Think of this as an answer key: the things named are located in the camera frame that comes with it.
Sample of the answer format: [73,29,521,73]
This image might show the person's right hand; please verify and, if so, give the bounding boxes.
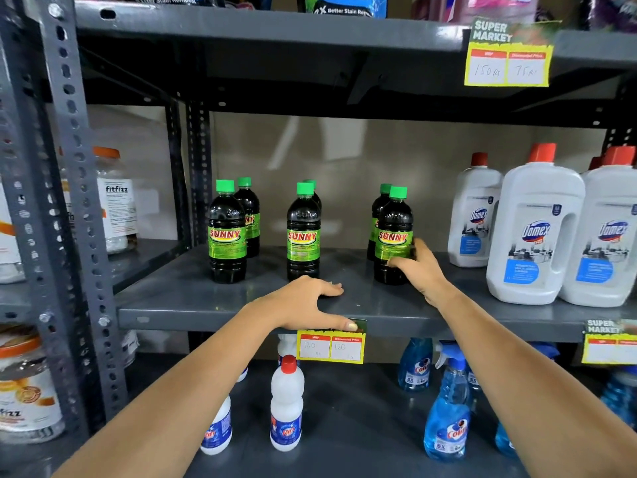
[387,238,453,308]

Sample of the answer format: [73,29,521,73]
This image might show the person's left hand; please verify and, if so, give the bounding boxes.
[247,275,359,333]

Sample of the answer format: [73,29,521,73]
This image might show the dark green-capped cleaner bottle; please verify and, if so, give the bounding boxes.
[373,186,415,286]

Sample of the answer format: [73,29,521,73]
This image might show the person's left forearm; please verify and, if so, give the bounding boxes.
[52,303,279,478]

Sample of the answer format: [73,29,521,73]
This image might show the person's right forearm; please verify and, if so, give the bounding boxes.
[432,286,637,478]

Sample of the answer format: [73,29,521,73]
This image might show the yellow price tag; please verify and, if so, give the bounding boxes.
[581,319,637,365]
[464,17,562,88]
[296,319,368,365]

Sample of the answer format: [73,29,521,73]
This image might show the row of dark green-capped bottles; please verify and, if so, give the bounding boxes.
[207,177,394,284]

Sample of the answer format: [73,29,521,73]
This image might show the row of blue spray bottles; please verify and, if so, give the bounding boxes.
[397,337,637,463]

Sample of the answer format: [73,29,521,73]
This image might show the grey metal shelf rack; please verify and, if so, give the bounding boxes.
[37,0,637,478]
[0,0,192,478]

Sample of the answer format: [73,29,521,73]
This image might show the clear jar orange lid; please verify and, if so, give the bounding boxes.
[60,146,139,254]
[0,326,66,445]

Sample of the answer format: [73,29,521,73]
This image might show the pink bottles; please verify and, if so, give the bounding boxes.
[410,0,540,24]

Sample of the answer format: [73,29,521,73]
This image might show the purple packet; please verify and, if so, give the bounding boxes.
[580,0,637,33]

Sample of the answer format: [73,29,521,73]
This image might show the white plastic container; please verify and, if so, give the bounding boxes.
[0,179,26,284]

